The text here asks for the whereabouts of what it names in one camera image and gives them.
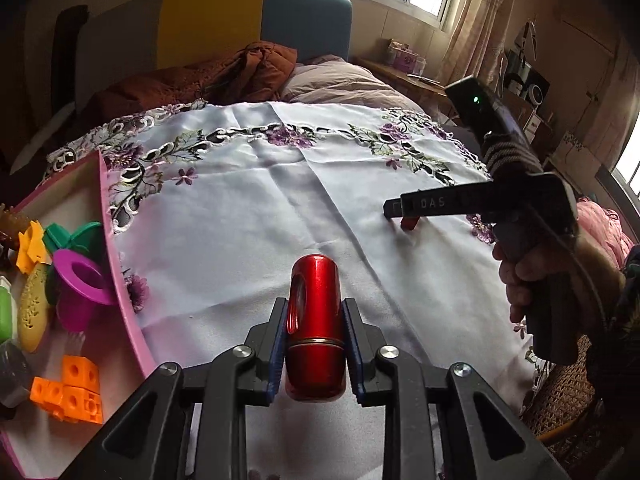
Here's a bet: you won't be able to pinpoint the pink shallow cardboard box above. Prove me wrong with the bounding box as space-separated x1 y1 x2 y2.
1 152 150 479

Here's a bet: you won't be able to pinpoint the wooden side table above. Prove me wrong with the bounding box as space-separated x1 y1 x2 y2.
350 56 456 118

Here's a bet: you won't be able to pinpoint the purple gift box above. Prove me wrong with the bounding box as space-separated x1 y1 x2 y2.
385 39 426 76

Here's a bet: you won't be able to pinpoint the red block toy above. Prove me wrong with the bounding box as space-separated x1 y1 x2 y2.
400 217 420 232

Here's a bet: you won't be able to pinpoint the green flanged cylinder toy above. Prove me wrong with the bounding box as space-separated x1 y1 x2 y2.
43 221 106 263

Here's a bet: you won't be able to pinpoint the dark grey cylinder cup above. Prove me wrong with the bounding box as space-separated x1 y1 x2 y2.
0 340 34 420

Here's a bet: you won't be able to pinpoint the brown comb massager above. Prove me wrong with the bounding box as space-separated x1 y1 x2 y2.
0 204 30 258

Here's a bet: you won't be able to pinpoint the magenta funnel toy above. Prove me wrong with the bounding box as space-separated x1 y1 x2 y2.
52 249 117 333

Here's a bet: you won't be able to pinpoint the orange cube blocks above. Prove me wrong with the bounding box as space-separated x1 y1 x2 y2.
29 356 103 425

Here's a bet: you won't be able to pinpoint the orange translucent toy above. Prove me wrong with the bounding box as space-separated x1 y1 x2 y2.
16 221 51 275

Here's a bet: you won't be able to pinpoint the yellow carved egg toy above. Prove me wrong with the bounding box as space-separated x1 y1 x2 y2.
17 263 50 353

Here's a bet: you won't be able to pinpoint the white embroidered floral tablecloth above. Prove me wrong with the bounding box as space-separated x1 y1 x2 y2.
47 102 536 412

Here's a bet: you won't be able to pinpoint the multicolour sofa backrest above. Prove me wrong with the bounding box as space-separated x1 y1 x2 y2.
75 0 352 108

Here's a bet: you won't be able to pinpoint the green white round toy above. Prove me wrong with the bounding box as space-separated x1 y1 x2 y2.
0 275 17 342

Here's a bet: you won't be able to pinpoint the wicker chair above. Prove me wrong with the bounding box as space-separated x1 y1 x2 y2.
521 336 601 448

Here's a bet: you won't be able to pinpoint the red metallic capsule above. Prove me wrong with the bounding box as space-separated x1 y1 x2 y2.
285 255 346 402

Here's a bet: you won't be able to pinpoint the pink beige duvet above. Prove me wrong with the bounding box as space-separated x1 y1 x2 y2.
280 55 422 113

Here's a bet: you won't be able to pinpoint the beige curtain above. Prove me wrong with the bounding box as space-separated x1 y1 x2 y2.
438 0 500 84

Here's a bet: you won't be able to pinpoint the black rolled mat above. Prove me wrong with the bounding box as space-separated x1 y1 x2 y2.
50 4 89 115

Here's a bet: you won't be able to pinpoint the person right hand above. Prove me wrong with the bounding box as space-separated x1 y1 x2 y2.
492 242 550 323

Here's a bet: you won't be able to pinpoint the rust brown quilted jacket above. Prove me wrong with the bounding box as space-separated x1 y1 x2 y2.
86 41 297 122

